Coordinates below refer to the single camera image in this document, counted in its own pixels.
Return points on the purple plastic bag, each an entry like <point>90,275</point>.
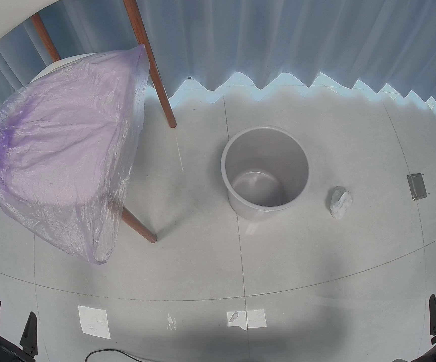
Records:
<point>59,145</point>

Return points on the white trash bin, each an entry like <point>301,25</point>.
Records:
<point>263,153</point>

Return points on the crumpled white paper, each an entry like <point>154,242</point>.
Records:
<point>339,202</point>

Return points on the pale blue curtain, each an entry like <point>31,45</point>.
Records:
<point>278,32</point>

